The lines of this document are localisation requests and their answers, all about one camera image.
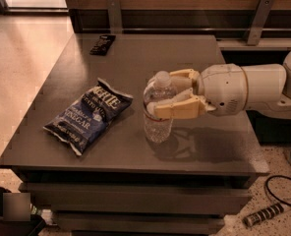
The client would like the grey drawer cabinet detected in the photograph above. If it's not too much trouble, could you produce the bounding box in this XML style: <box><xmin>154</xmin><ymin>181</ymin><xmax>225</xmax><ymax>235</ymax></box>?
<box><xmin>0</xmin><ymin>34</ymin><xmax>268</xmax><ymax>236</ymax></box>

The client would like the dark object bottom left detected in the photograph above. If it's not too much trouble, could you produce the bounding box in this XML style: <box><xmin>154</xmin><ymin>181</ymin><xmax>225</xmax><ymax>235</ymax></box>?
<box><xmin>0</xmin><ymin>186</ymin><xmax>46</xmax><ymax>236</ymax></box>

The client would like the black white power strip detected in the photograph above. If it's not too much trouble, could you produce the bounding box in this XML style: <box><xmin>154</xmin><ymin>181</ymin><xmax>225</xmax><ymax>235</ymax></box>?
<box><xmin>242</xmin><ymin>203</ymin><xmax>284</xmax><ymax>227</ymax></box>

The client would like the right metal bracket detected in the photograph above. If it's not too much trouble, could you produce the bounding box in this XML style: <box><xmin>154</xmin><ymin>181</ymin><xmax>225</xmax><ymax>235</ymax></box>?
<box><xmin>246</xmin><ymin>0</ymin><xmax>275</xmax><ymax>46</ymax></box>

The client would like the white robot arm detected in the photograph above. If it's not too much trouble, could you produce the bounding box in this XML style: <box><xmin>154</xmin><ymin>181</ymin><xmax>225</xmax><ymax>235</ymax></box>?
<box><xmin>144</xmin><ymin>51</ymin><xmax>291</xmax><ymax>119</ymax></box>

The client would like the black rxbar chocolate bar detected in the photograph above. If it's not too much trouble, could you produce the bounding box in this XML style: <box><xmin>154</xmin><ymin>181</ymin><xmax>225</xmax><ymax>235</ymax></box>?
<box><xmin>89</xmin><ymin>34</ymin><xmax>116</xmax><ymax>56</ymax></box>

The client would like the blue chip bag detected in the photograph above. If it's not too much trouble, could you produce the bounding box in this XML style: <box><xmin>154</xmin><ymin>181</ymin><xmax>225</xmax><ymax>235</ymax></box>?
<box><xmin>43</xmin><ymin>78</ymin><xmax>133</xmax><ymax>156</ymax></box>

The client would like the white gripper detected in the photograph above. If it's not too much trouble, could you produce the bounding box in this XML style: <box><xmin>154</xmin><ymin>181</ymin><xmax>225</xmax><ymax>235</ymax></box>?
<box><xmin>146</xmin><ymin>64</ymin><xmax>247</xmax><ymax>119</ymax></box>

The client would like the black floor cable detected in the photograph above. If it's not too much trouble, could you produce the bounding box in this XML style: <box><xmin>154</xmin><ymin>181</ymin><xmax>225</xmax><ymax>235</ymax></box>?
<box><xmin>263</xmin><ymin>143</ymin><xmax>291</xmax><ymax>209</ymax></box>

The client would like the clear plastic water bottle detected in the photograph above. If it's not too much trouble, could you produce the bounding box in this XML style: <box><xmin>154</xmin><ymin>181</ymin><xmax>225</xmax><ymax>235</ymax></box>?
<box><xmin>144</xmin><ymin>71</ymin><xmax>177</xmax><ymax>144</ymax></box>

